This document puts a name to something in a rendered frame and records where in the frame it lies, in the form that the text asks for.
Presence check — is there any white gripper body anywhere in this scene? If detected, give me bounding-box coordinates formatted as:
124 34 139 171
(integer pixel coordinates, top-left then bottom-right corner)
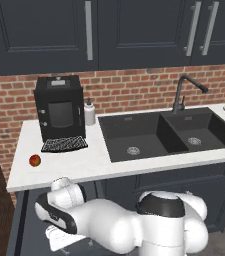
44 225 87 253

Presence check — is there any wide dark wall cupboard door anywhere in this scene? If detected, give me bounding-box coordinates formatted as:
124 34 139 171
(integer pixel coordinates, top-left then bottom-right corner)
0 0 99 77

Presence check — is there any red apple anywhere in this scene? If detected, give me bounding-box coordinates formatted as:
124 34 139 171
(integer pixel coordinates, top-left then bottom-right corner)
28 153 42 168

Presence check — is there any dark drawer front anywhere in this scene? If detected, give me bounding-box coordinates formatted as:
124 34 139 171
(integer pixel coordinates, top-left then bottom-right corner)
6 180 100 256

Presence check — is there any white soap dispenser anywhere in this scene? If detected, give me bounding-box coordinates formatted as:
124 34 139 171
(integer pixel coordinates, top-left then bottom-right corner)
84 97 97 127

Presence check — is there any black double sink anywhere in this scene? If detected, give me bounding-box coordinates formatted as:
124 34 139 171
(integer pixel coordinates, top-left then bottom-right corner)
97 106 225 164

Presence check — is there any dark panel under sink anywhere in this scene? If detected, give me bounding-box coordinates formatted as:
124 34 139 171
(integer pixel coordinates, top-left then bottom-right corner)
101 161 225 195

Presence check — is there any black coffee machine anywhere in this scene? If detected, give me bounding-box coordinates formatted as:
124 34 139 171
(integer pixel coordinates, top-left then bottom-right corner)
33 74 89 154

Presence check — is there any grey cupboard handle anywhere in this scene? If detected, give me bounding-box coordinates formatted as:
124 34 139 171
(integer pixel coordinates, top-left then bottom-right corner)
199 0 220 57
84 0 94 62
183 0 202 57

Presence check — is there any black tap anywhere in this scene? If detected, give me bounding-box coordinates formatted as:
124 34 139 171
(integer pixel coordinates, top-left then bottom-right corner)
171 74 209 115

